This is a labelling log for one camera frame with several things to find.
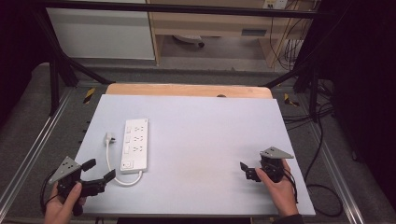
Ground aluminium floor rail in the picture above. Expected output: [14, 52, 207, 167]
[0, 88, 76, 213]
[297, 92, 366, 224]

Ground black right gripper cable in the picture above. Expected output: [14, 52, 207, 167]
[281, 167, 299, 204]

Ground hanging black cables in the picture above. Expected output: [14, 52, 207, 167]
[269, 0, 321, 72]

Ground yellow black tape marker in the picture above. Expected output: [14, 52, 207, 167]
[82, 87, 96, 105]
[283, 92, 301, 107]

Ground office chair base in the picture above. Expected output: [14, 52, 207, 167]
[172, 34, 206, 49]

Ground person's right hand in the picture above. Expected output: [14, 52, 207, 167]
[254, 159, 300, 218]

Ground dark curtain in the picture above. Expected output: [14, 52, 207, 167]
[311, 0, 396, 206]
[0, 0, 52, 129]

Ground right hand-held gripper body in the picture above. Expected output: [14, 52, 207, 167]
[259, 147, 295, 184]

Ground wooden desk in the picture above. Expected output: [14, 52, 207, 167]
[146, 0, 314, 68]

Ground white cabinet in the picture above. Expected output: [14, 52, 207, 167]
[46, 7, 156, 61]

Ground wooden board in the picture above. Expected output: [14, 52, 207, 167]
[105, 82, 274, 100]

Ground black floor cables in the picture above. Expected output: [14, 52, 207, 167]
[281, 78, 345, 218]

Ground black metal frame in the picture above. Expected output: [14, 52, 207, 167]
[31, 0, 325, 123]

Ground white power cable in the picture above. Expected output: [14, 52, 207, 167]
[105, 139, 144, 188]

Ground person's dark right sleeve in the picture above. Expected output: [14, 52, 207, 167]
[273, 213, 305, 224]

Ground white wall socket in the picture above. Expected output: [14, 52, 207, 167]
[262, 0, 290, 10]

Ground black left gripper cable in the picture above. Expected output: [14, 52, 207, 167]
[39, 170, 60, 216]

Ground person's left hand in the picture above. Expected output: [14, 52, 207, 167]
[43, 181, 87, 224]

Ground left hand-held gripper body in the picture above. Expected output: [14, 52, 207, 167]
[48, 156, 107, 217]

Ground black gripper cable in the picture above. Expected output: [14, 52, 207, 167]
[281, 167, 299, 204]
[39, 170, 60, 216]

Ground white power strip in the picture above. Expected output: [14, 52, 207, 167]
[120, 118, 149, 175]

